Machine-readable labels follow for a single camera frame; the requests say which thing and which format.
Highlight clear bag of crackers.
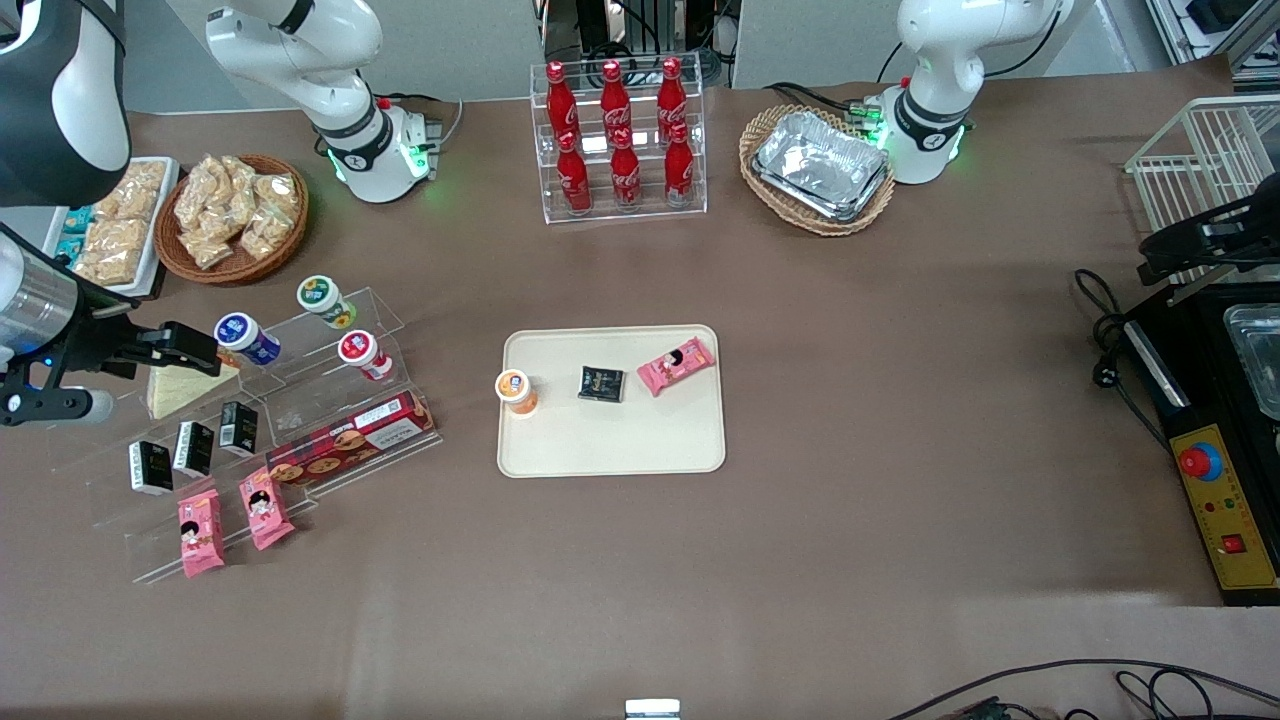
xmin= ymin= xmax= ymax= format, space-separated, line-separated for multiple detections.
xmin=238 ymin=205 xmax=296 ymax=261
xmin=180 ymin=225 xmax=236 ymax=271
xmin=205 ymin=155 xmax=259 ymax=216
xmin=250 ymin=172 xmax=299 ymax=216
xmin=172 ymin=160 xmax=223 ymax=233

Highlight triangle sandwich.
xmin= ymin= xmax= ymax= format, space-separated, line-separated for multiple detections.
xmin=146 ymin=362 xmax=243 ymax=421

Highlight red lid yogurt cup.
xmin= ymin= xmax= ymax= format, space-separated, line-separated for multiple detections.
xmin=337 ymin=330 xmax=394 ymax=382

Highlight black base cable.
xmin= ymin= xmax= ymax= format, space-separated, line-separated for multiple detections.
xmin=765 ymin=82 xmax=871 ymax=116

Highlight black snack packet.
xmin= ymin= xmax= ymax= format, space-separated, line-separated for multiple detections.
xmin=578 ymin=366 xmax=627 ymax=404

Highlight clear acrylic tiered stand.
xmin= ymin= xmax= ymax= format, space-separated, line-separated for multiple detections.
xmin=55 ymin=287 xmax=443 ymax=586

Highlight clear acrylic bottle rack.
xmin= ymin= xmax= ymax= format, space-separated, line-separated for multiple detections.
xmin=530 ymin=62 xmax=709 ymax=225

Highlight grey aluminium frame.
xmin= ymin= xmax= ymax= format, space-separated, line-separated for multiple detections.
xmin=1150 ymin=0 xmax=1280 ymax=71

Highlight black power cable with plug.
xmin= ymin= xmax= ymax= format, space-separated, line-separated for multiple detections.
xmin=1073 ymin=267 xmax=1171 ymax=451

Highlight aluminium foil container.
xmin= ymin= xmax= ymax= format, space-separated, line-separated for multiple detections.
xmin=752 ymin=110 xmax=891 ymax=216
xmin=752 ymin=150 xmax=894 ymax=223

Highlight pink cartoon snack packet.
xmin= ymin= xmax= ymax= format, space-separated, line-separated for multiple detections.
xmin=238 ymin=467 xmax=296 ymax=552
xmin=637 ymin=336 xmax=718 ymax=398
xmin=177 ymin=488 xmax=227 ymax=579

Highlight black floor cable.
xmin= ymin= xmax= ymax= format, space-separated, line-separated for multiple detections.
xmin=885 ymin=658 xmax=1280 ymax=720

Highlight clear bag of rice snacks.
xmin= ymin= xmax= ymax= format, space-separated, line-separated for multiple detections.
xmin=95 ymin=160 xmax=169 ymax=223
xmin=72 ymin=218 xmax=151 ymax=286

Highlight white rectangular dish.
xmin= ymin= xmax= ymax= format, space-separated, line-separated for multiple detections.
xmin=42 ymin=157 xmax=181 ymax=298

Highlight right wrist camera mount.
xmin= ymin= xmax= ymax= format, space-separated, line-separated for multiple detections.
xmin=0 ymin=385 xmax=113 ymax=427

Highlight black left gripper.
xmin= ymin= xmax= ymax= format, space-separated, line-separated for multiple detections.
xmin=1140 ymin=190 xmax=1280 ymax=266

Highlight beige plastic serving tray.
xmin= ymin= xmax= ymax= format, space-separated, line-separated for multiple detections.
xmin=497 ymin=324 xmax=727 ymax=479

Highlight red emergency stop button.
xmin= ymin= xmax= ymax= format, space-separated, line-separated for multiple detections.
xmin=1178 ymin=440 xmax=1225 ymax=483

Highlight red cola bottle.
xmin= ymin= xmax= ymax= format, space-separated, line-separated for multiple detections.
xmin=610 ymin=128 xmax=642 ymax=211
xmin=556 ymin=130 xmax=593 ymax=214
xmin=599 ymin=60 xmax=632 ymax=141
xmin=664 ymin=123 xmax=695 ymax=208
xmin=656 ymin=57 xmax=689 ymax=136
xmin=545 ymin=61 xmax=579 ymax=141

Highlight black sealing machine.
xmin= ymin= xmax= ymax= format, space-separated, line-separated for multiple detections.
xmin=1120 ymin=283 xmax=1280 ymax=608

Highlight red tartan shortbread box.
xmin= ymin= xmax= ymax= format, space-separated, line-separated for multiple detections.
xmin=266 ymin=390 xmax=438 ymax=491

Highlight metal container in machine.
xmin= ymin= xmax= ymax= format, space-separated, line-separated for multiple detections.
xmin=1222 ymin=303 xmax=1280 ymax=421

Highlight small black snack box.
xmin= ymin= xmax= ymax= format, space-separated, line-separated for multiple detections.
xmin=128 ymin=441 xmax=174 ymax=497
xmin=173 ymin=421 xmax=215 ymax=478
xmin=218 ymin=401 xmax=259 ymax=458

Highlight black equipment frame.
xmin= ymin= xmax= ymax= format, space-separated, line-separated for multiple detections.
xmin=540 ymin=0 xmax=741 ymax=86

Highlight light wicker basket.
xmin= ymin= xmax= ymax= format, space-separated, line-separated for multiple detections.
xmin=739 ymin=104 xmax=897 ymax=238

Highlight green lid yogurt cup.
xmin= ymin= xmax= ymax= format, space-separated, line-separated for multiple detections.
xmin=296 ymin=275 xmax=358 ymax=331

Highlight orange lid cup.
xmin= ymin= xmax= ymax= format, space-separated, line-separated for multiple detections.
xmin=495 ymin=369 xmax=540 ymax=416

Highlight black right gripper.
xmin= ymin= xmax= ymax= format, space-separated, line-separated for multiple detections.
xmin=20 ymin=285 xmax=223 ymax=383

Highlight brown wicker basket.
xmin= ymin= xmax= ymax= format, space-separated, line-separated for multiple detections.
xmin=155 ymin=153 xmax=310 ymax=287

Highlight white wire rack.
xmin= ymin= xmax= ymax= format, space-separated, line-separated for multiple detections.
xmin=1124 ymin=95 xmax=1280 ymax=291

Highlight blue lid yogurt cup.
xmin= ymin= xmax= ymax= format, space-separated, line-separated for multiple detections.
xmin=214 ymin=312 xmax=283 ymax=367

